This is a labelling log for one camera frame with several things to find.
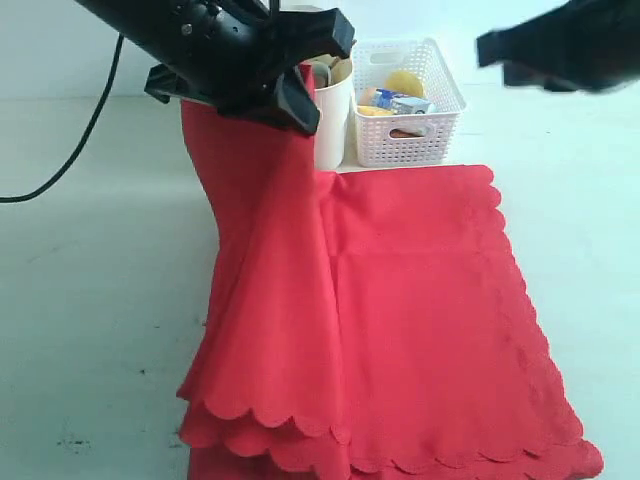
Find pale green bowl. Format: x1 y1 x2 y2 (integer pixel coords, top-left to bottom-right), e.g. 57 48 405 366
311 62 333 90

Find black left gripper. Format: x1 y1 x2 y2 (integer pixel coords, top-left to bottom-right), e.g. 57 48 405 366
144 8 355 136

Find white perforated plastic basket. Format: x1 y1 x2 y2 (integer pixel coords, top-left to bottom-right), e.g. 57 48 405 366
352 38 466 168

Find brown egg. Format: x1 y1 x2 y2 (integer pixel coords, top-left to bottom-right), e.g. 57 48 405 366
358 87 377 106

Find yellow cheese wedge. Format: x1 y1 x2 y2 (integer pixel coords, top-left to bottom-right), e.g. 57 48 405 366
357 105 394 117

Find orange fried food piece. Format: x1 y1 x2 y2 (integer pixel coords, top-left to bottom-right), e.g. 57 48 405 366
389 129 425 139

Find large cream plastic bin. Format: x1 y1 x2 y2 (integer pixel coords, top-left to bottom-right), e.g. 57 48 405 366
304 54 354 171

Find yellow lemon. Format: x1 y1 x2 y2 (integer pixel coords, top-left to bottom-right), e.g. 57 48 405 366
385 70 425 98

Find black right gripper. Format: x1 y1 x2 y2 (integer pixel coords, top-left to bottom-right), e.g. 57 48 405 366
476 1 639 93

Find red table cloth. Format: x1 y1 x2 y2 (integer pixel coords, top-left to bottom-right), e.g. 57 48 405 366
178 101 604 479

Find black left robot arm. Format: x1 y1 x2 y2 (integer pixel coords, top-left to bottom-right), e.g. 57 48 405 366
82 0 355 136

